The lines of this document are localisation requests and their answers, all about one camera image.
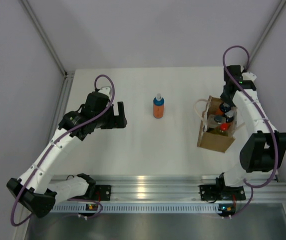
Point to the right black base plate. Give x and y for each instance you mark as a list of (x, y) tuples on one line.
[(212, 193)]

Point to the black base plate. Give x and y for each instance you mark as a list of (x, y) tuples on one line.
[(212, 193), (102, 193)]

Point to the dark blue pump bottle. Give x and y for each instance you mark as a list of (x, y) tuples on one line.
[(229, 116), (224, 108)]

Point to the white slotted cable duct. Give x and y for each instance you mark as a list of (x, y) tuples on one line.
[(138, 208)]

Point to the light blue top pump bottle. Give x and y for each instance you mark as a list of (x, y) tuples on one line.
[(158, 106)]

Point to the aluminium mounting rail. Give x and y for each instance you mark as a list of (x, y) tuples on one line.
[(184, 189)]

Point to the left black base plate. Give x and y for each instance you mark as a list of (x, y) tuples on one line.
[(102, 193)]

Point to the jute canvas tote bag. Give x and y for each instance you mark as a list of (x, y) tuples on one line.
[(205, 107)]

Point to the right aluminium frame post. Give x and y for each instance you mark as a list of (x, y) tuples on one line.
[(265, 32)]

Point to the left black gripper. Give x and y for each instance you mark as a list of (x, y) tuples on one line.
[(116, 121)]

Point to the yellow dish soap red cap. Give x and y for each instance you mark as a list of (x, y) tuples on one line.
[(221, 130)]

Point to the clear bottle dark cap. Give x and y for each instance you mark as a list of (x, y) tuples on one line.
[(214, 120)]

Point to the aluminium frame post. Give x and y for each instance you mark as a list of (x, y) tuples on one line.
[(43, 35), (265, 32)]

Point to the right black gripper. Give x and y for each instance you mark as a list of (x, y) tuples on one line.
[(225, 99)]

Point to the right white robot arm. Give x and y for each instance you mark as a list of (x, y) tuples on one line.
[(264, 150)]

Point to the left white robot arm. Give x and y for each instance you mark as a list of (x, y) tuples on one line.
[(33, 189)]

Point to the left aluminium frame post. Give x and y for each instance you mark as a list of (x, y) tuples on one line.
[(43, 35)]

